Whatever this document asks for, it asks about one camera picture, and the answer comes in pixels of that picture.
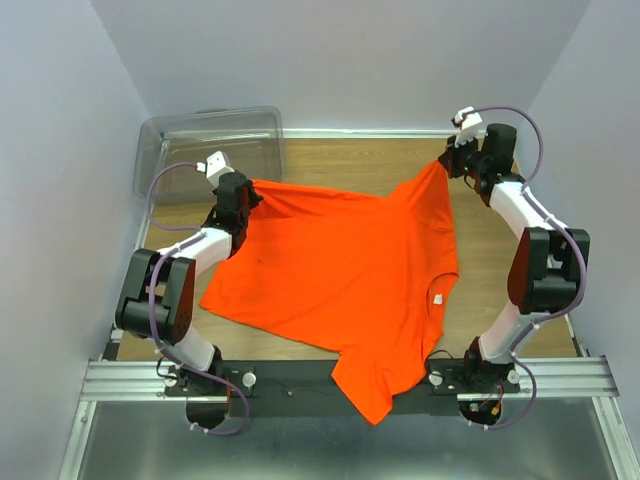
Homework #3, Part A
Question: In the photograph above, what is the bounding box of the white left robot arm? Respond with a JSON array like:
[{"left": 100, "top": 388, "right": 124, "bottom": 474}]
[{"left": 115, "top": 171, "right": 262, "bottom": 396}]

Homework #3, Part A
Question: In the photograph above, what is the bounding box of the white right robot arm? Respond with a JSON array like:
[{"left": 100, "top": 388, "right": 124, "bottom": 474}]
[{"left": 438, "top": 123, "right": 590, "bottom": 392}]

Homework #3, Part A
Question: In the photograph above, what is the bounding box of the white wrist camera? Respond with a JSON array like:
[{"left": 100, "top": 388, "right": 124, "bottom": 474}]
[
  {"left": 451, "top": 106, "right": 483, "bottom": 147},
  {"left": 196, "top": 151, "right": 235, "bottom": 188}
]

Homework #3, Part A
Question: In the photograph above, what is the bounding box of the orange t shirt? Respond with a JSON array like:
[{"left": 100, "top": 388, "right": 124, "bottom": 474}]
[{"left": 200, "top": 162, "right": 459, "bottom": 425}]

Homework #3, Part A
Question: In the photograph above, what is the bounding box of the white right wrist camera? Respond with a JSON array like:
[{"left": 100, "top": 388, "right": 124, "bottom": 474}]
[{"left": 451, "top": 106, "right": 483, "bottom": 147}]

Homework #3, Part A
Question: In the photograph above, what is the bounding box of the clear plastic bin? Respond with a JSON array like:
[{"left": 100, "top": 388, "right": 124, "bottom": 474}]
[{"left": 133, "top": 107, "right": 286, "bottom": 198}]

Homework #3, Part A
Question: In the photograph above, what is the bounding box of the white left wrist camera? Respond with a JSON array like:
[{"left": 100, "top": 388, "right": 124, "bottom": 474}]
[{"left": 196, "top": 151, "right": 235, "bottom": 188}]

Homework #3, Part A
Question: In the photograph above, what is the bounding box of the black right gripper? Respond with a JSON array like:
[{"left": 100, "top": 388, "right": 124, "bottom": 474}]
[{"left": 437, "top": 131, "right": 487, "bottom": 180}]

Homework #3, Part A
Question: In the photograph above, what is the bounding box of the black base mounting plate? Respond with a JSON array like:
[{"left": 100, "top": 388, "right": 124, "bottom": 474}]
[{"left": 159, "top": 358, "right": 520, "bottom": 426}]

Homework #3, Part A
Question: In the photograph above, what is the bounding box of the aluminium frame rail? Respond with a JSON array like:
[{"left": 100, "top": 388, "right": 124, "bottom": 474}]
[{"left": 79, "top": 357, "right": 176, "bottom": 402}]

